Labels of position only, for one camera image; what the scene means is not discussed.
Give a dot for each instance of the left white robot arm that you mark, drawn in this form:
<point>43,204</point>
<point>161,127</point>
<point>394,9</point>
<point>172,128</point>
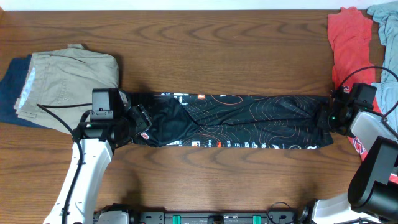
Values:
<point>95,139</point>

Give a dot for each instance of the red t-shirt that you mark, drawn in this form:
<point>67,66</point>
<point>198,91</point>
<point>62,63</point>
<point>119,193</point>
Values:
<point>349,34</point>

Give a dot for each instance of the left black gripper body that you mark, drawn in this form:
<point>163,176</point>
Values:
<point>140,119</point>

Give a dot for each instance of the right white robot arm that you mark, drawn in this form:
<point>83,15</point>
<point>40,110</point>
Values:
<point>371,196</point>

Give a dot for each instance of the grey-green t-shirt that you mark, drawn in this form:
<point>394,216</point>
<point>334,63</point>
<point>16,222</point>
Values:
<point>386,16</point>

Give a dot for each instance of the black orange patterned jersey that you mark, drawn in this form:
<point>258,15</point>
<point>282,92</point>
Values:
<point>279,122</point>

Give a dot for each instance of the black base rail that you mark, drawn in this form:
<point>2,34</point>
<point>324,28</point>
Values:
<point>119,213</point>

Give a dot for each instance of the folded khaki pants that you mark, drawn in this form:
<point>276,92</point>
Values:
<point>64,79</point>

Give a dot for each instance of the folded navy blue garment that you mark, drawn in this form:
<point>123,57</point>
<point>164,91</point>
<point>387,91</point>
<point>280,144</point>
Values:
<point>11,87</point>

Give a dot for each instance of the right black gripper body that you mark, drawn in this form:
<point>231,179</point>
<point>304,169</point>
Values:
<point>325,117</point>

